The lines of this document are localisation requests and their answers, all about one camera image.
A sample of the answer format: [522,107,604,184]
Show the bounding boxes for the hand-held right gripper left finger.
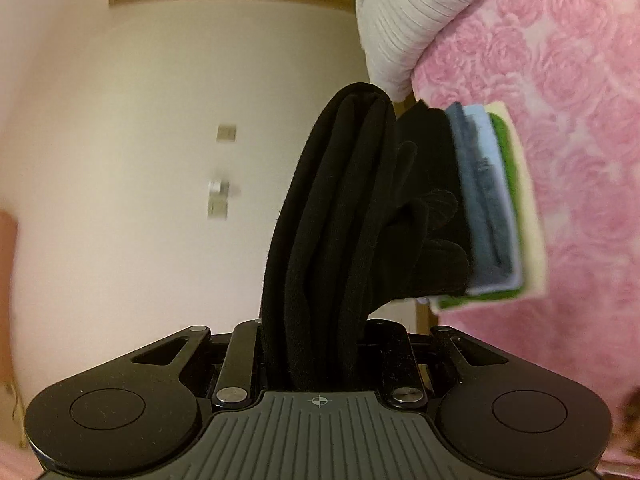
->
[131,319,266,406]

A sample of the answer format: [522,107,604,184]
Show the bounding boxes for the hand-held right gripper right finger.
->
[367,322,511,406]

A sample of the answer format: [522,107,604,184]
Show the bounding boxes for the black pants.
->
[260,81,401,393]

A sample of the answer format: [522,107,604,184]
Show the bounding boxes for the stack of folded clothes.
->
[435,101,548,317]

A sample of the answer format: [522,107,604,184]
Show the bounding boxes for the folded grey-blue garment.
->
[445,102,518,281]

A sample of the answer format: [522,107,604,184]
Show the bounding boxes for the folded black garment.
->
[395,101,471,301]

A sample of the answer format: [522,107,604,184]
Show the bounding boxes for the folded light blue garment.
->
[462,105,526,296]

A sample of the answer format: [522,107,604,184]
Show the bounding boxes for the pink floral blanket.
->
[410,0,640,480]

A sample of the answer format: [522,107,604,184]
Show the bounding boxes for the grey striped quilt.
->
[356,0,523,103]

